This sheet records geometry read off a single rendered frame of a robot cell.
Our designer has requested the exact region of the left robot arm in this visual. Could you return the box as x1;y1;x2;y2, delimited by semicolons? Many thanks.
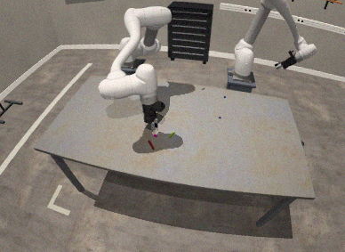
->
228;0;317;84

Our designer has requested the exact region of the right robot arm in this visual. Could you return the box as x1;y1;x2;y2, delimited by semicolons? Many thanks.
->
99;6;172;100

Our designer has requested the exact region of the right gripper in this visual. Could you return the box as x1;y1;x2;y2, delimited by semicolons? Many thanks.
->
140;94;165;131

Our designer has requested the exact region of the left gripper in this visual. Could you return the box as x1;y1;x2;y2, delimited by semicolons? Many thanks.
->
275;51;303;70

